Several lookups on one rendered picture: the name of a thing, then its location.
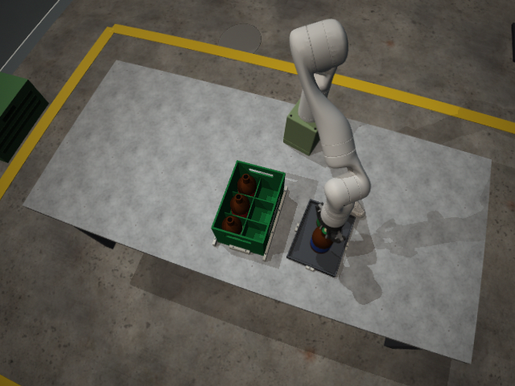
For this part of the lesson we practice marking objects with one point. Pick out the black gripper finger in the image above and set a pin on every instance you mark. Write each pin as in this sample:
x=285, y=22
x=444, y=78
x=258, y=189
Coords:
x=335, y=238
x=318, y=210

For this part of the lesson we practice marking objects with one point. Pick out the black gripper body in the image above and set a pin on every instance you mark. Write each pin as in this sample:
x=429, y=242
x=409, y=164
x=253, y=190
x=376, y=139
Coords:
x=333, y=230

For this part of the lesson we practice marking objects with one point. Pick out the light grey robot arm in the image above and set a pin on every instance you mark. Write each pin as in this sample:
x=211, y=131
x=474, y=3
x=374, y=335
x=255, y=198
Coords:
x=316, y=47

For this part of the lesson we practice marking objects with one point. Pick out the green crate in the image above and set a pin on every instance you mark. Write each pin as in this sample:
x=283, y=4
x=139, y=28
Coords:
x=258, y=225

